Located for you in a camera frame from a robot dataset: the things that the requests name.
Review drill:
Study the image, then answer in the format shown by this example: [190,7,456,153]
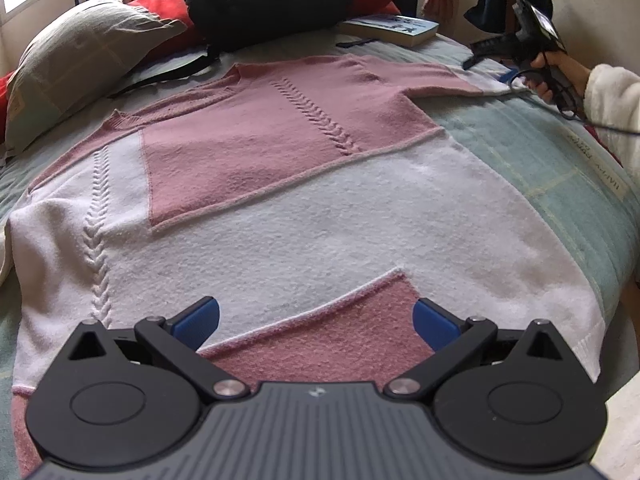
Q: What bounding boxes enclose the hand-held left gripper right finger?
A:
[384,297,567,404]

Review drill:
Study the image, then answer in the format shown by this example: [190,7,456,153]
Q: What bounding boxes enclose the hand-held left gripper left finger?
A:
[66,296,252,404]

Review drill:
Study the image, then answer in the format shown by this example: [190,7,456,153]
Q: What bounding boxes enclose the pink and white sweater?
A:
[5,54,608,478]

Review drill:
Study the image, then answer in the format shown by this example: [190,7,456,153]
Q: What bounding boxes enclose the person's right hand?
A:
[524,50,592,104]

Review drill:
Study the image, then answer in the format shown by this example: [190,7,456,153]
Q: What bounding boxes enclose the green plaid blanket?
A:
[0,27,640,411]

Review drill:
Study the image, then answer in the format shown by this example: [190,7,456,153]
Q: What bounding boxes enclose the paperback book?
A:
[337,12,441,48]

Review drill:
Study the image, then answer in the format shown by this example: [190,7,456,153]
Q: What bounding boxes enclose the black backpack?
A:
[107,0,358,98]

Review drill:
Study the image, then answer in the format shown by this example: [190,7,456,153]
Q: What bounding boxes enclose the grey pillow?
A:
[5,0,188,158]

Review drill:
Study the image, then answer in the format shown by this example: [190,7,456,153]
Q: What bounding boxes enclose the red blanket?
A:
[127,0,406,46]

